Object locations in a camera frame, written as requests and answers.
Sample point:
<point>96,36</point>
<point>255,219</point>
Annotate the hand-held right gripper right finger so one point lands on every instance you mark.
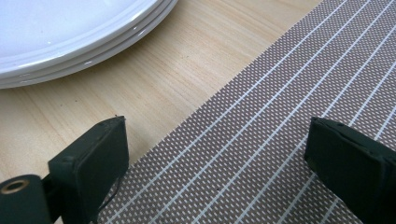
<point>351,161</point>

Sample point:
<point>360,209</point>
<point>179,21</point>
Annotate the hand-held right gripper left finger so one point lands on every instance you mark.
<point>93,161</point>

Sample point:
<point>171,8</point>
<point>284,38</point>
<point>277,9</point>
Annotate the white plate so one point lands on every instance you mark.
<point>62,25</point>
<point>18,75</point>

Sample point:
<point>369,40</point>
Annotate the stack of white plates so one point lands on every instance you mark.
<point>18,84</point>

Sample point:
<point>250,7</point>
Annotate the grey striped placemat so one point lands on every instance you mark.
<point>249,124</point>

